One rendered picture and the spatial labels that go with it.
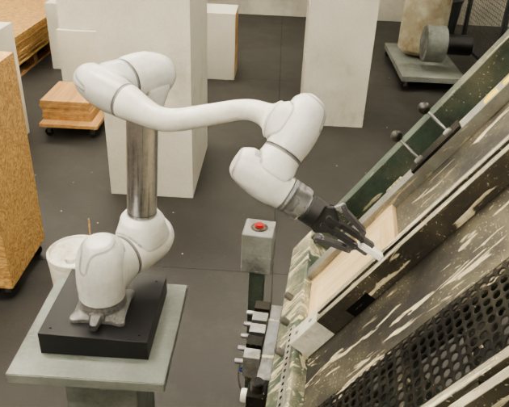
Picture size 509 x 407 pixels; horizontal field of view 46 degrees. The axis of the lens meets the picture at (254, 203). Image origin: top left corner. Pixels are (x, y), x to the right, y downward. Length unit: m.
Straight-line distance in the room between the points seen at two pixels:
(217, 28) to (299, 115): 5.24
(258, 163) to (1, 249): 2.18
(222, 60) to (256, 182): 5.36
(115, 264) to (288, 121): 0.79
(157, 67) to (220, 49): 4.92
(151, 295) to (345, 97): 3.80
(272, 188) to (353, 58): 4.15
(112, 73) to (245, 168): 0.51
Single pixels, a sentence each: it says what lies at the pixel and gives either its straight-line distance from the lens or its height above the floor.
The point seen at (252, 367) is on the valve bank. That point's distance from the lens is 2.03.
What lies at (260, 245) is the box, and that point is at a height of 0.89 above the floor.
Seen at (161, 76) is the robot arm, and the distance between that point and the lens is 1.82.
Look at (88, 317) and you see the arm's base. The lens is 2.06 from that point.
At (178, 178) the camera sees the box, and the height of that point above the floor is 0.15.
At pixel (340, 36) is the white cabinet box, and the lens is 5.44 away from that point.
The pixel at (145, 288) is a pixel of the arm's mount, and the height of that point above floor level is 0.82.
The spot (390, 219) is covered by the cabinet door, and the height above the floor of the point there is 1.22.
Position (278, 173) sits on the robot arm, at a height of 1.53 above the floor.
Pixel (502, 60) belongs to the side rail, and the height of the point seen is 1.65.
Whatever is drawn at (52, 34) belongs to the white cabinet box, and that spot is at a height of 0.39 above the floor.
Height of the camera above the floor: 2.18
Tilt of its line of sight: 30 degrees down
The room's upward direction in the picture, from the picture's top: 2 degrees clockwise
